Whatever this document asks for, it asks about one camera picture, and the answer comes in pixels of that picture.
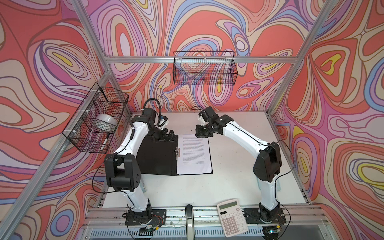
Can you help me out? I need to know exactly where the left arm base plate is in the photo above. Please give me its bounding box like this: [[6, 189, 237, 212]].
[[122, 209, 167, 227]]

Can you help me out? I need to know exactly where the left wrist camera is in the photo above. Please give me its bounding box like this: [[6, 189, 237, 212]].
[[140, 108, 169, 130]]

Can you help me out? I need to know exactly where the white desktop calculator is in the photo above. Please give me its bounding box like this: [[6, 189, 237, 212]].
[[217, 199, 249, 238]]

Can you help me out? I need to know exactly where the black wire basket wall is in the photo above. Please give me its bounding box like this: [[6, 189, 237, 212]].
[[62, 83, 129, 154], [173, 50, 238, 86]]

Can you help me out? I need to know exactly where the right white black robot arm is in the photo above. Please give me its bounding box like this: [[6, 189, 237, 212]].
[[196, 107, 282, 223]]

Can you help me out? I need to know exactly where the black wire basket left wall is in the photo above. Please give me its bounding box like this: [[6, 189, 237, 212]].
[[62, 83, 129, 154]]

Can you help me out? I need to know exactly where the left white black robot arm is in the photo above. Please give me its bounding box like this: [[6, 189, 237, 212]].
[[105, 116, 179, 216]]

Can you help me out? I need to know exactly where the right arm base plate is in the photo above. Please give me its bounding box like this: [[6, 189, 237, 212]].
[[243, 205, 287, 226]]

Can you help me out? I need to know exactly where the metal folder lever clip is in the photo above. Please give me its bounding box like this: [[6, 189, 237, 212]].
[[176, 147, 181, 159]]

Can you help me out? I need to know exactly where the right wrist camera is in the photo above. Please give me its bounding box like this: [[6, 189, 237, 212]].
[[198, 113, 208, 126]]

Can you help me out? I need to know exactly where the blue clip folder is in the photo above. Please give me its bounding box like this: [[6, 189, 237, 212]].
[[136, 130, 214, 176]]

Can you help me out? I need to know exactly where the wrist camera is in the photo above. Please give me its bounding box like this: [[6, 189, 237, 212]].
[[198, 113, 208, 126], [140, 108, 169, 130]]

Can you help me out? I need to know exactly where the black white marker pen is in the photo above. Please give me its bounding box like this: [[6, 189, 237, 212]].
[[100, 134, 110, 152]]

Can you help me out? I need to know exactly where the black wire basket back wall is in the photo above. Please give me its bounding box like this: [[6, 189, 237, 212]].
[[173, 50, 238, 86]]

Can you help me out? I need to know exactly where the black centre post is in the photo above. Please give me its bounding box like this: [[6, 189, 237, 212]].
[[185, 204, 195, 240]]

